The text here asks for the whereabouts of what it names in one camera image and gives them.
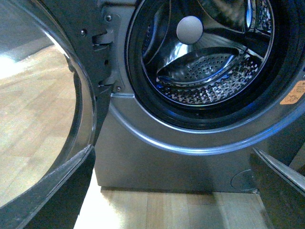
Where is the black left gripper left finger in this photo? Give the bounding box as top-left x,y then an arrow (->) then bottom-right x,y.
0,145 -> 93,229

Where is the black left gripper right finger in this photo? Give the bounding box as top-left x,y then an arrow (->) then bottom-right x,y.
250,148 -> 305,229

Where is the washing machine round door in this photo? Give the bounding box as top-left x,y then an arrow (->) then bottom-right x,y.
0,0 -> 97,207

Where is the grey front-load washing machine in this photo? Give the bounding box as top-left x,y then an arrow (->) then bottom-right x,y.
95,0 -> 305,192

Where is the orange warning sticker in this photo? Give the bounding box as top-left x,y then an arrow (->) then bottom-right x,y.
280,80 -> 305,105

